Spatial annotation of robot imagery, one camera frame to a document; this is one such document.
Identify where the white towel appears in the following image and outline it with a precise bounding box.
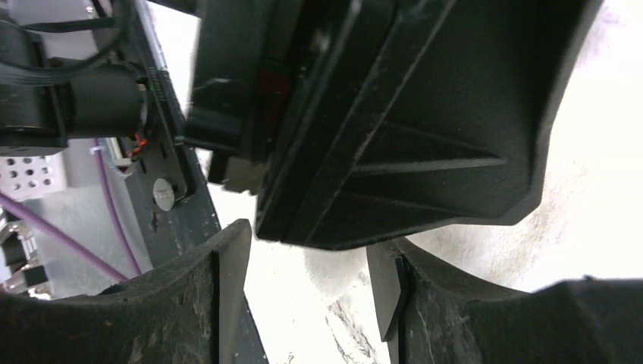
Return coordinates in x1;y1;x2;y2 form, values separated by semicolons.
152;1;642;363

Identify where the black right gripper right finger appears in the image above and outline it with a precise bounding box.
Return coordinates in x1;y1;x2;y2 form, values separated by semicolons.
366;239;642;363

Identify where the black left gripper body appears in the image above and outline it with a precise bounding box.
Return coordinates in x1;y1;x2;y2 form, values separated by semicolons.
183;0;362;195

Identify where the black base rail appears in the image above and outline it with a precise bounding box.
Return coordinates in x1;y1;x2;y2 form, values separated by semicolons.
126;1;267;363

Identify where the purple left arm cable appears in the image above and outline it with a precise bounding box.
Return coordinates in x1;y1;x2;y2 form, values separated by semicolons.
0;140;143;284

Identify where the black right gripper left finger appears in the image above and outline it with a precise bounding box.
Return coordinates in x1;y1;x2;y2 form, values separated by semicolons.
1;219;252;363

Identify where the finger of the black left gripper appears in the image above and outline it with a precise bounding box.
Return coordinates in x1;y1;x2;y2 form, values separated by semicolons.
255;1;601;249

